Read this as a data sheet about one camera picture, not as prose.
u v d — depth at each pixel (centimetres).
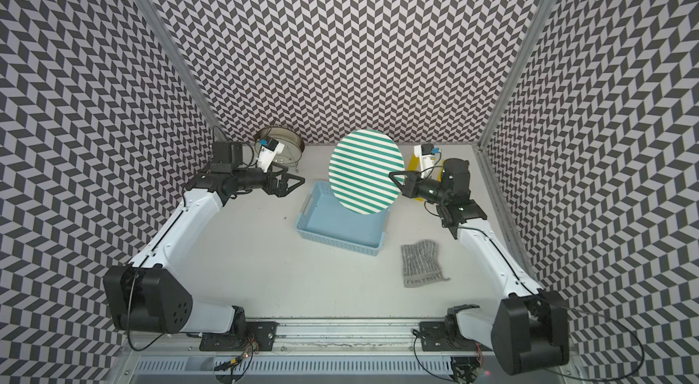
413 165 70
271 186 69
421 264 83
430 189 66
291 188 72
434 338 72
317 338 75
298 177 76
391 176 74
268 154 70
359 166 83
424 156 69
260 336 73
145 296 41
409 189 65
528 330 39
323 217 101
